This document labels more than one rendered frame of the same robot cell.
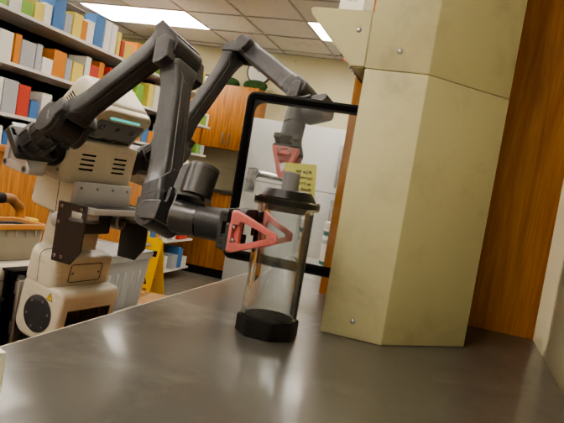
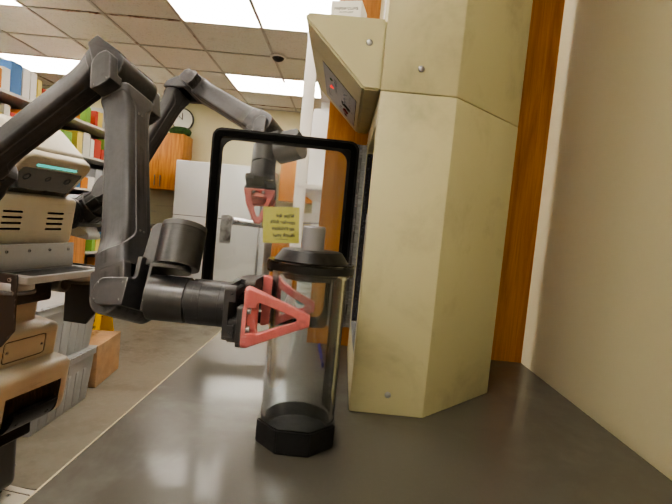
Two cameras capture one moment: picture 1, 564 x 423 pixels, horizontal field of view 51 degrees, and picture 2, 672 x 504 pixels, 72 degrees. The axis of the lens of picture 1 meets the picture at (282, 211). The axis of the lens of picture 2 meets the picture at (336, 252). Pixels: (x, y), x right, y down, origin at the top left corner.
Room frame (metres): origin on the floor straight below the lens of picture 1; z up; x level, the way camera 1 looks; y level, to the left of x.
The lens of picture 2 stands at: (0.41, 0.12, 1.22)
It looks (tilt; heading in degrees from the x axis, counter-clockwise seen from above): 4 degrees down; 344
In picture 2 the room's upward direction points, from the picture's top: 5 degrees clockwise
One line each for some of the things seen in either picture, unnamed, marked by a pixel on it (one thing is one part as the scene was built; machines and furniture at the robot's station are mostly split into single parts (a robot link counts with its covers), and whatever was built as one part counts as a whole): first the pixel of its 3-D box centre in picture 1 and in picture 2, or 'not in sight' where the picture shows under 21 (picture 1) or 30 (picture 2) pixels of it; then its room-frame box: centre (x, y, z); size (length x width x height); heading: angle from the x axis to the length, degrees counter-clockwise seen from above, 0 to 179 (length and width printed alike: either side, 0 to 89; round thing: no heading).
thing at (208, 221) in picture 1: (220, 225); (218, 303); (1.00, 0.10, 1.10); 0.10 x 0.07 x 0.07; 163
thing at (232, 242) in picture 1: (252, 233); (271, 314); (0.94, 0.04, 1.10); 0.09 x 0.07 x 0.07; 73
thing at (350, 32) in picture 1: (352, 59); (343, 85); (1.21, -0.09, 1.46); 0.32 x 0.12 x 0.10; 164
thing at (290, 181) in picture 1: (289, 191); (312, 252); (0.97, -0.01, 1.18); 0.09 x 0.09 x 0.07
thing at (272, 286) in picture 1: (277, 263); (303, 345); (0.97, -0.01, 1.06); 0.11 x 0.11 x 0.21
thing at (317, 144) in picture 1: (297, 184); (279, 230); (1.38, -0.03, 1.19); 0.30 x 0.01 x 0.40; 79
